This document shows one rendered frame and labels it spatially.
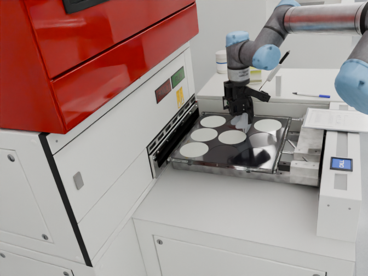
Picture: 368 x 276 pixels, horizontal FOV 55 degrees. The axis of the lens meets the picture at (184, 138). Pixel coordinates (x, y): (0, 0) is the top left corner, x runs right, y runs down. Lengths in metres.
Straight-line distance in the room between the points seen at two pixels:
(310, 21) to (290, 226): 0.55
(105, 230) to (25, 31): 0.56
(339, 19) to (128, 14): 0.51
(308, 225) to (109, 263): 0.56
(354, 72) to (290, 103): 0.67
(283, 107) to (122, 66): 0.73
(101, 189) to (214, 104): 0.71
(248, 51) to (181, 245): 0.62
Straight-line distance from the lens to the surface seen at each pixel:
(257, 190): 1.16
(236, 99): 1.21
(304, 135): 1.34
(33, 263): 1.20
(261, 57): 1.06
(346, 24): 0.94
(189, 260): 1.15
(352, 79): 0.77
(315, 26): 1.01
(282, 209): 1.09
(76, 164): 0.87
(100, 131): 0.93
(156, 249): 1.19
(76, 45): 0.78
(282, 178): 1.18
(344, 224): 0.99
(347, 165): 1.04
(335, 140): 1.16
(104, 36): 0.86
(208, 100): 1.50
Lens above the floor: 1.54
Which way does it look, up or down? 29 degrees down
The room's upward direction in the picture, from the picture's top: 8 degrees counter-clockwise
